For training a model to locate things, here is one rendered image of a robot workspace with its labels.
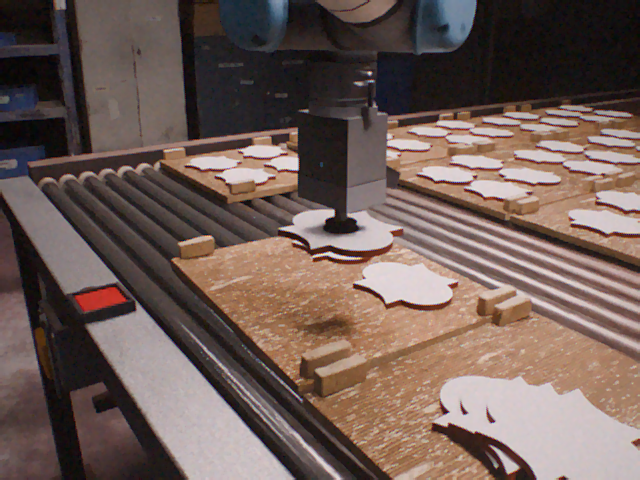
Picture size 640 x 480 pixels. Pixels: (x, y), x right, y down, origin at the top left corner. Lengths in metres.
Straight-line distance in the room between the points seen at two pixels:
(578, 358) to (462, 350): 0.13
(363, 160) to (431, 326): 0.24
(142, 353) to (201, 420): 0.16
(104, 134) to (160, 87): 0.59
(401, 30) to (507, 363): 0.40
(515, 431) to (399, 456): 0.10
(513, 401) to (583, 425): 0.06
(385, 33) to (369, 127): 0.19
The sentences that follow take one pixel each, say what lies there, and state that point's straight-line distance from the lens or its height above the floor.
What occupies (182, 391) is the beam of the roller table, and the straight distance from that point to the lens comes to 0.70.
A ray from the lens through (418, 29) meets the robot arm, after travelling 0.48.
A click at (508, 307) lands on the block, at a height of 0.96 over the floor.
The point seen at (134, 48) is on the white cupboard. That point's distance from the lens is 5.15.
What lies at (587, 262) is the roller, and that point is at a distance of 1.09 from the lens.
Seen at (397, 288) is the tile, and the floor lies 0.95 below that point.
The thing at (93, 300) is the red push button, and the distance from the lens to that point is 0.90.
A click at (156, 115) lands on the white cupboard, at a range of 5.23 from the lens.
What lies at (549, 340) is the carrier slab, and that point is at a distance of 0.78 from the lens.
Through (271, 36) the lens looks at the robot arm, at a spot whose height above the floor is 1.29.
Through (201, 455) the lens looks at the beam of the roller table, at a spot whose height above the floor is 0.92.
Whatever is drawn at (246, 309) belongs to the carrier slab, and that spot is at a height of 0.94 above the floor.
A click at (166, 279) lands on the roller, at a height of 0.91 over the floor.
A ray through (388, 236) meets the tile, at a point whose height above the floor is 1.06.
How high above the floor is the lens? 1.31
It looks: 21 degrees down
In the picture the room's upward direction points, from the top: straight up
